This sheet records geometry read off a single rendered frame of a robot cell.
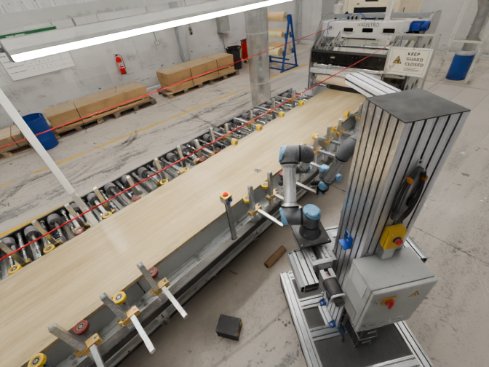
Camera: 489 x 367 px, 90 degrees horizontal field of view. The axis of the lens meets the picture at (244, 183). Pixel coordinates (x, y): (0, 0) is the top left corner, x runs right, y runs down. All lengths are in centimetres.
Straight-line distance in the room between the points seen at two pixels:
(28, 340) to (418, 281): 226
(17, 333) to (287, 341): 195
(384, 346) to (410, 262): 103
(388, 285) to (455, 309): 166
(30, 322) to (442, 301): 329
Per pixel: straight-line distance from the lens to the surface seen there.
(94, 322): 225
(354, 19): 468
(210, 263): 215
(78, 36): 150
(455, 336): 298
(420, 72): 405
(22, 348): 223
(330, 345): 238
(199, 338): 268
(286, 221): 165
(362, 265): 151
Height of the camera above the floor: 246
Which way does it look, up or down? 39 degrees down
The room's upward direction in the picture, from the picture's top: 8 degrees counter-clockwise
